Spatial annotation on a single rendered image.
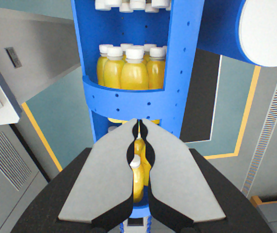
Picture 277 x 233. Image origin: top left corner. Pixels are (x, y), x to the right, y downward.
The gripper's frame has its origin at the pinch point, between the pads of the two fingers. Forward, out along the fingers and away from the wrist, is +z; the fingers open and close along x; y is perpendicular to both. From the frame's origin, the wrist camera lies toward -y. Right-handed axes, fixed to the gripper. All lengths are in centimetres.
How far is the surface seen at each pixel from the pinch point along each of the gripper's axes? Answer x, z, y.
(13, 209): -132, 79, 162
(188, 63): 10.7, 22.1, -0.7
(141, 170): 1.8, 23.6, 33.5
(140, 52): 0.6, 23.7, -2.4
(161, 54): 5.6, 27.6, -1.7
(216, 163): 116, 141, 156
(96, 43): -11.9, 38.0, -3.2
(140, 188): 1.5, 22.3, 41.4
